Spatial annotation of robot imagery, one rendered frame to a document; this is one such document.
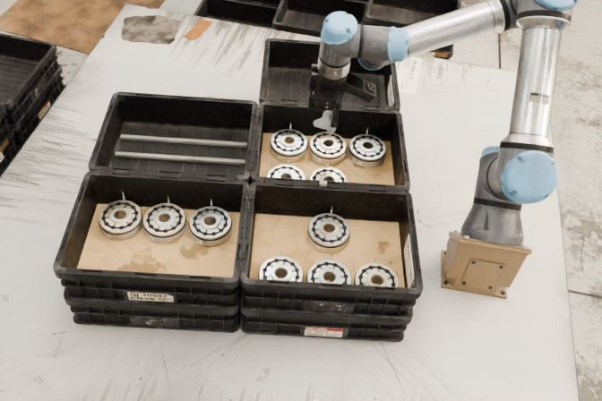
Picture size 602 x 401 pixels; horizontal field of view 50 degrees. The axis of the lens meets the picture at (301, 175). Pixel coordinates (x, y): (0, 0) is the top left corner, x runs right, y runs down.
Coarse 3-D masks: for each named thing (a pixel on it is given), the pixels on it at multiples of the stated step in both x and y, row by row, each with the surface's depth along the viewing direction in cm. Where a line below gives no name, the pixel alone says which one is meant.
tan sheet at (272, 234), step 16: (256, 224) 161; (272, 224) 161; (288, 224) 162; (304, 224) 162; (352, 224) 163; (368, 224) 164; (384, 224) 164; (256, 240) 158; (272, 240) 158; (288, 240) 158; (304, 240) 159; (352, 240) 160; (368, 240) 160; (384, 240) 160; (256, 256) 154; (272, 256) 155; (288, 256) 155; (304, 256) 155; (320, 256) 156; (336, 256) 156; (352, 256) 156; (368, 256) 157; (384, 256) 157; (400, 256) 157; (256, 272) 151; (304, 272) 152; (352, 272) 153; (400, 272) 154
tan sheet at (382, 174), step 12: (264, 144) 181; (348, 144) 183; (264, 156) 178; (264, 168) 174; (300, 168) 175; (312, 168) 176; (336, 168) 176; (348, 168) 176; (360, 168) 177; (372, 168) 177; (384, 168) 177; (348, 180) 173; (360, 180) 174; (372, 180) 174; (384, 180) 174
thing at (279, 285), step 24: (360, 192) 158; (384, 192) 158; (408, 192) 158; (408, 216) 153; (264, 288) 138; (288, 288) 138; (312, 288) 138; (336, 288) 138; (360, 288) 138; (384, 288) 139; (408, 288) 139
